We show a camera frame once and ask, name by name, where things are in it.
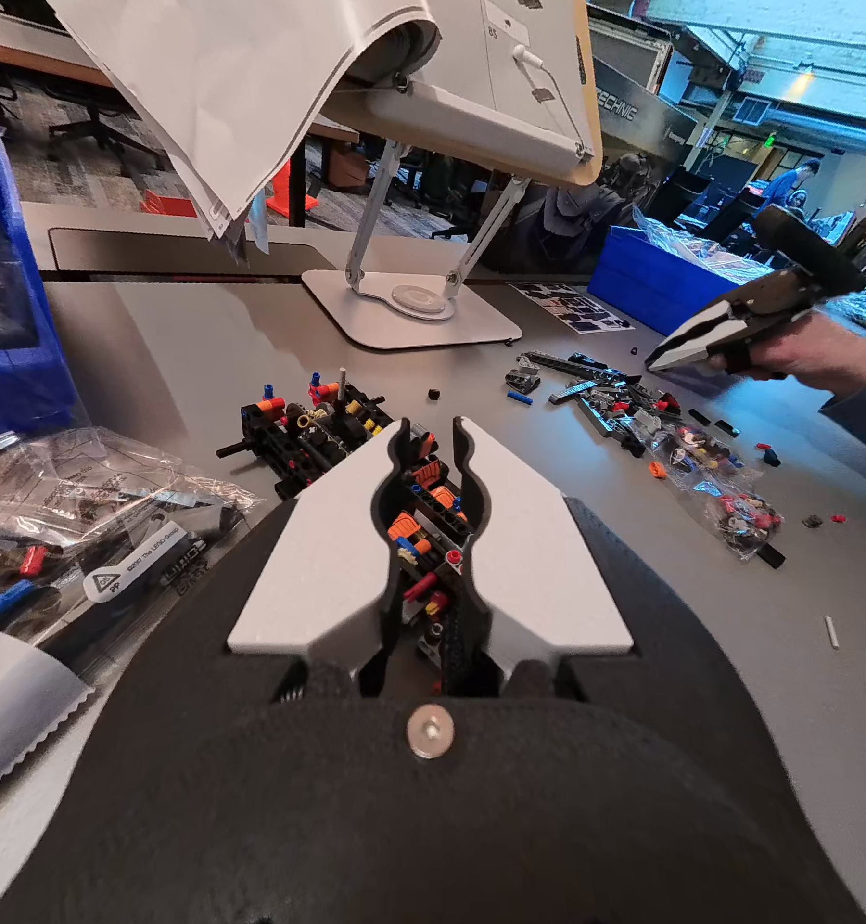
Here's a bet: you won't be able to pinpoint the cardboard box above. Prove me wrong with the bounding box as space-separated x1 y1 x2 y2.
328 148 372 190

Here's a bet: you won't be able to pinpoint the dark lego box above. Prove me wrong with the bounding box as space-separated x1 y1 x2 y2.
505 61 701 275

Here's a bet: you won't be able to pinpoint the white folding stand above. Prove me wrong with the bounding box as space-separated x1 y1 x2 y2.
302 0 605 352

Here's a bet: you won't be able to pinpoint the black office chair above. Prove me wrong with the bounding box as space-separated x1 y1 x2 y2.
47 87 160 156

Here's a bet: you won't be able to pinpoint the small bag of red pieces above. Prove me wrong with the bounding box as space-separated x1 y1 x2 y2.
707 491 784 560

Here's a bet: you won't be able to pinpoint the blue plastic bin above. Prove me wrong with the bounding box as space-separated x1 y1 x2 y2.
0 76 91 437
588 225 762 340

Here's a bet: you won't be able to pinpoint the sticker sheet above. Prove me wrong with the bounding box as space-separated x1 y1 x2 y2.
509 282 635 335

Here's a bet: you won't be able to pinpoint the orange traffic cone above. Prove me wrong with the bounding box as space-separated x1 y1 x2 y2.
266 159 318 218

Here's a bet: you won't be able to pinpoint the clear bag of lego parts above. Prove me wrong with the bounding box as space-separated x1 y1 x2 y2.
0 426 264 654

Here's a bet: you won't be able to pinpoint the pile of lego pieces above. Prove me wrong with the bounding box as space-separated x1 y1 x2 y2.
505 350 687 459

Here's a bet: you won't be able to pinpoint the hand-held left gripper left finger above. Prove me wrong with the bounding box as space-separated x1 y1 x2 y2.
227 417 412 697

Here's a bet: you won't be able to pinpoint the red plastic object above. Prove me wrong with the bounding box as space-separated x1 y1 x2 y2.
140 189 196 218

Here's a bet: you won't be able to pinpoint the wooden desk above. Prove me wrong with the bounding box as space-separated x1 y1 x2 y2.
0 14 116 88

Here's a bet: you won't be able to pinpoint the person's right hand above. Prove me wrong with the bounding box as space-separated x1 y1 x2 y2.
747 314 866 397

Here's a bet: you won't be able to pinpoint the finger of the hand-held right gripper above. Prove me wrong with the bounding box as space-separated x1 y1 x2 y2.
646 321 751 372
664 299 740 355

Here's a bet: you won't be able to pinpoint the white instruction booklet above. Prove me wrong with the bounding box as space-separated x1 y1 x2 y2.
47 0 441 243

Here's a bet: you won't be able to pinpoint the small bag of blue pieces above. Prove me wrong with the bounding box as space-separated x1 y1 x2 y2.
631 422 740 492

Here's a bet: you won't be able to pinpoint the white cable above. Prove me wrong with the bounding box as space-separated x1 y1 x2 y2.
512 43 594 156

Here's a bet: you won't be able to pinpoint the partly built lego model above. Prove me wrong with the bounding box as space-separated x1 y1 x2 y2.
215 367 477 661

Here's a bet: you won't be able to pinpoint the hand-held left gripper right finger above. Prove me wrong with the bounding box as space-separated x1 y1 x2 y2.
453 415 635 697

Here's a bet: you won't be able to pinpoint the crumpled clear plastic bags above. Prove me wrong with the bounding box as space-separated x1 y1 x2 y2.
631 205 773 282

